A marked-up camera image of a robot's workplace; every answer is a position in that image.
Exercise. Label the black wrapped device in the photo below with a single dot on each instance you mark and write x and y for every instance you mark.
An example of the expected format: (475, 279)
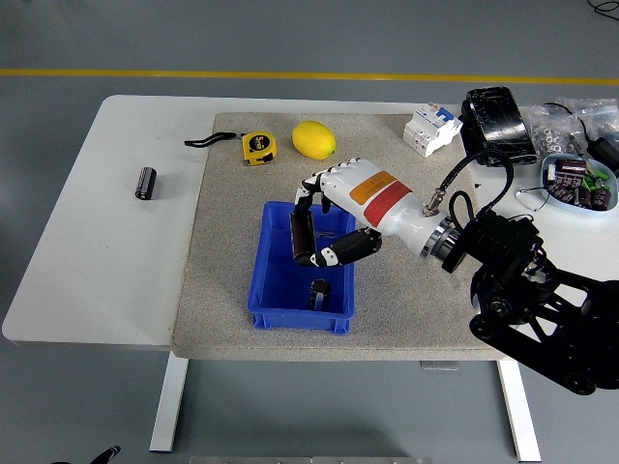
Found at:
(498, 121)

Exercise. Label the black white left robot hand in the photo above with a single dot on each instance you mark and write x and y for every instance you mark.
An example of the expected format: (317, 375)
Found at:
(107, 455)

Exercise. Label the grey-brown mat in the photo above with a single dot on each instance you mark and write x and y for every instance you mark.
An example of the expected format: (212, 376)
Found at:
(232, 193)

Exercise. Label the clear bag of metal parts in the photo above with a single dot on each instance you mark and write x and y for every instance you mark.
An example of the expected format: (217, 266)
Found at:
(597, 113)
(551, 130)

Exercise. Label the green small parts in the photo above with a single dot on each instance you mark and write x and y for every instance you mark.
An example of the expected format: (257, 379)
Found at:
(594, 180)

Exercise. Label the white blue circuit breaker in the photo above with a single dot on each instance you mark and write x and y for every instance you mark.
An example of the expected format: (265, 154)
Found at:
(430, 129)

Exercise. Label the grey under-table bracket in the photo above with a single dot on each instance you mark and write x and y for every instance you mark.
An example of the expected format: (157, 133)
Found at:
(439, 365)

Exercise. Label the small metal clip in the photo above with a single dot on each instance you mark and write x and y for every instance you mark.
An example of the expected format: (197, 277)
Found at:
(326, 235)

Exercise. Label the white table leg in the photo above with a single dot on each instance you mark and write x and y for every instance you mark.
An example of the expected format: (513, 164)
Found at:
(169, 401)
(520, 415)

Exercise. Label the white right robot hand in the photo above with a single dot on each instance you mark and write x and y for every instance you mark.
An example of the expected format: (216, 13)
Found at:
(377, 198)

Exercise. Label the yellow tape measure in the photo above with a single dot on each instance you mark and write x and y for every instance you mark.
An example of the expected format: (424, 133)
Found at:
(258, 147)

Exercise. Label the yellow lemon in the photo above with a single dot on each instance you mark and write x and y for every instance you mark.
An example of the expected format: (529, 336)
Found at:
(313, 139)

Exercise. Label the light blue bowl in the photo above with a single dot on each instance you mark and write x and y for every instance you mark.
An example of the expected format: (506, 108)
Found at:
(549, 166)

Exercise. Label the blue plastic box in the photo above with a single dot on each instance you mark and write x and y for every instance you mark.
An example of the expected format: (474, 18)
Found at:
(275, 285)

